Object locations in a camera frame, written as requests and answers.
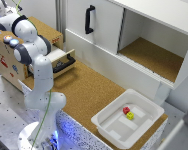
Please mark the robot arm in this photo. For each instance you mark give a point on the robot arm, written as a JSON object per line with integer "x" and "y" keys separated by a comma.
{"x": 43, "y": 73}

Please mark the blue button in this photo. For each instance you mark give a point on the blue button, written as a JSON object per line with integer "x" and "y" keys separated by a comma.
{"x": 14, "y": 42}

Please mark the wooden drawer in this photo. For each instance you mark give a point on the wooden drawer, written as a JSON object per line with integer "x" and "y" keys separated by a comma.
{"x": 62, "y": 56}

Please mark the pink block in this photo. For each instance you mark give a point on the pink block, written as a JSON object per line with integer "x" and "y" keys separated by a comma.
{"x": 126, "y": 109}

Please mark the white cabinet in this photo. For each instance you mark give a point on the white cabinet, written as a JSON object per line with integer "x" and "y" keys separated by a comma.
{"x": 144, "y": 71}

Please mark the white sliding door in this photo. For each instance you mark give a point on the white sliding door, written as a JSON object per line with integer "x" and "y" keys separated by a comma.
{"x": 105, "y": 23}

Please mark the yellow block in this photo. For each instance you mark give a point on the yellow block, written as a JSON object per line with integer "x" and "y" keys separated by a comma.
{"x": 130, "y": 116}

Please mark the white plastic box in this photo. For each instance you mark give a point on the white plastic box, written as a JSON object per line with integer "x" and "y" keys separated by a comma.
{"x": 109, "y": 128}

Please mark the wooden drawer box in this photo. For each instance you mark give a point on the wooden drawer box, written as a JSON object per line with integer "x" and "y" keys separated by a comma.
{"x": 7, "y": 68}

